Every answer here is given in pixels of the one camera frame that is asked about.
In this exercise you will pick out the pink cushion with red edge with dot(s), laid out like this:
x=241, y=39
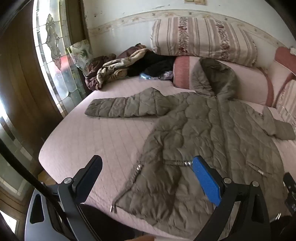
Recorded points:
x=283, y=74

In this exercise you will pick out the white crumpled cloth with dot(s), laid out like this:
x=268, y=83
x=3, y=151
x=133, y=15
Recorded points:
x=293, y=51

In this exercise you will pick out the black clothing pile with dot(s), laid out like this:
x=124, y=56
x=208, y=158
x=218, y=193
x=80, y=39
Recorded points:
x=152, y=62

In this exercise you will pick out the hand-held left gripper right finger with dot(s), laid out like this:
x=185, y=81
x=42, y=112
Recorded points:
x=205, y=178

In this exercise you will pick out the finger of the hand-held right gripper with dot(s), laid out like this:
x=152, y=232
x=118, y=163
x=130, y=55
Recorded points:
x=290, y=190

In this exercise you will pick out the pink bolster cushion red ends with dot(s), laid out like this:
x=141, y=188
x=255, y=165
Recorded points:
x=249, y=81

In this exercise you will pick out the olive quilted hooded jacket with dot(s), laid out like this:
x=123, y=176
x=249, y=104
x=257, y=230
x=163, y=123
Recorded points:
x=208, y=129

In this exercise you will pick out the beige and maroon blanket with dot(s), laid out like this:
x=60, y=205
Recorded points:
x=111, y=69

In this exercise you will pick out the large striped floral pillow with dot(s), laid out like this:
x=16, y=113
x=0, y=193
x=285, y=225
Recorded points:
x=198, y=37

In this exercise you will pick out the dark wooden window frame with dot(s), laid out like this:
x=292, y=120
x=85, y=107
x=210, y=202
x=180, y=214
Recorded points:
x=23, y=81

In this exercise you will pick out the stained glass window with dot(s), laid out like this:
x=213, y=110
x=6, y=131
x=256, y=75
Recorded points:
x=55, y=69

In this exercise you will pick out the clear plastic bag blue contents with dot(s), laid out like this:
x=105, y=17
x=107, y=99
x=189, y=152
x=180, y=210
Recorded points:
x=148, y=76

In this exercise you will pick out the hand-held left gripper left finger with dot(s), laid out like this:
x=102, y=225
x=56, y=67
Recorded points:
x=90, y=177

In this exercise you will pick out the bed with pink quilted cover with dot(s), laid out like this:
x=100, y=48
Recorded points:
x=92, y=143

